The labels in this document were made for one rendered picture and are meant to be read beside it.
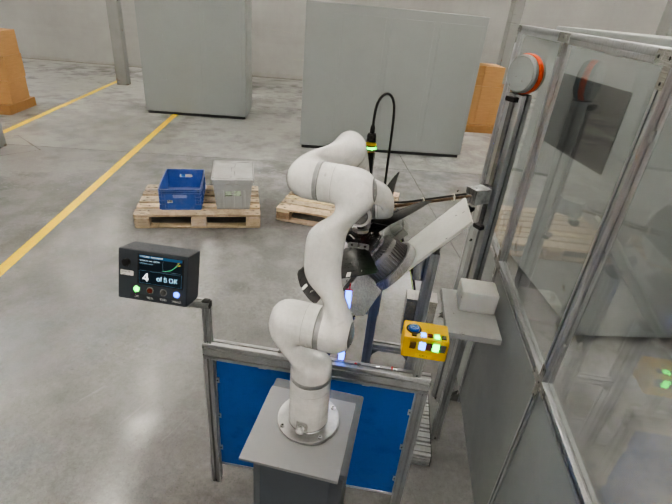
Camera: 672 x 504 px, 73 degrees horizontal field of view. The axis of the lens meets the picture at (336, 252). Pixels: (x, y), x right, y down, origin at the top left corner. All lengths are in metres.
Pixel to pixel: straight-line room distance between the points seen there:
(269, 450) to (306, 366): 0.28
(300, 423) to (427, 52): 6.43
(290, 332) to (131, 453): 1.65
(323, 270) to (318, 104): 6.18
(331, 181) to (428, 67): 6.34
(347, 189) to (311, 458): 0.77
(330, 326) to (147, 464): 1.67
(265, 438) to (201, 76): 7.93
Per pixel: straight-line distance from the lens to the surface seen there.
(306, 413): 1.40
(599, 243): 1.51
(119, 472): 2.67
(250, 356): 1.87
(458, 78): 7.52
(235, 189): 4.65
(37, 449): 2.90
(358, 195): 1.09
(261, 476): 1.54
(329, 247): 1.13
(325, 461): 1.42
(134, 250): 1.76
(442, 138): 7.66
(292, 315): 1.21
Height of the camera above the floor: 2.08
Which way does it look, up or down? 29 degrees down
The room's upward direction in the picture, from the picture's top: 5 degrees clockwise
